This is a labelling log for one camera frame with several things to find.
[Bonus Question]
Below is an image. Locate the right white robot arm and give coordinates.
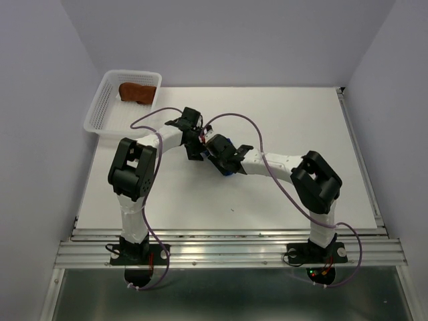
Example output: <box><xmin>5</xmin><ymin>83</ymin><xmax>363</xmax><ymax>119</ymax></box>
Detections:
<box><xmin>201</xmin><ymin>133</ymin><xmax>342</xmax><ymax>261</ymax></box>

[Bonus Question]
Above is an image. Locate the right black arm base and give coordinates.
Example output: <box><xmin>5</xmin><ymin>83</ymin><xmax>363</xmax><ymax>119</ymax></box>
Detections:
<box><xmin>282</xmin><ymin>239</ymin><xmax>348</xmax><ymax>267</ymax></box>

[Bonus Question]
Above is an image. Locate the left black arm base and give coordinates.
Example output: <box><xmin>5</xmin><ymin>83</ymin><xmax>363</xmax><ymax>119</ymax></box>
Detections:
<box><xmin>105</xmin><ymin>235</ymin><xmax>171</xmax><ymax>266</ymax></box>

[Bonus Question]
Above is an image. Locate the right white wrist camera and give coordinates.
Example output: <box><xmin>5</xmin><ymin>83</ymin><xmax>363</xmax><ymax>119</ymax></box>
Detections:
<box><xmin>199</xmin><ymin>125</ymin><xmax>215</xmax><ymax>144</ymax></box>

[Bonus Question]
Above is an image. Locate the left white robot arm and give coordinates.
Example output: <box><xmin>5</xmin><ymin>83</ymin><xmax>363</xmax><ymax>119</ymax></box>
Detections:
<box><xmin>108</xmin><ymin>107</ymin><xmax>205</xmax><ymax>263</ymax></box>

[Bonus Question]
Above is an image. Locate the blue towel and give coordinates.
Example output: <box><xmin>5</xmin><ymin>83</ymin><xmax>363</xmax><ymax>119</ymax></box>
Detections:
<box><xmin>205</xmin><ymin>134</ymin><xmax>236</xmax><ymax>176</ymax></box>

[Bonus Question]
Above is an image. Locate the aluminium rail frame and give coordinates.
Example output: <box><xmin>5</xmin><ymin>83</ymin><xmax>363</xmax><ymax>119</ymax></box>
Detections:
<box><xmin>39</xmin><ymin>85</ymin><xmax>422</xmax><ymax>321</ymax></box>

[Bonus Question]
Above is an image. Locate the brown towel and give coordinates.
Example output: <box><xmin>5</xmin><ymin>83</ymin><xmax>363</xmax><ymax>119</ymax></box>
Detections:
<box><xmin>118</xmin><ymin>82</ymin><xmax>156</xmax><ymax>105</ymax></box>

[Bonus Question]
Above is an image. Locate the white plastic basket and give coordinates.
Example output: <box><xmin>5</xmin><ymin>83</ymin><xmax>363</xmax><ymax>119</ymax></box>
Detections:
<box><xmin>84</xmin><ymin>70</ymin><xmax>163</xmax><ymax>138</ymax></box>

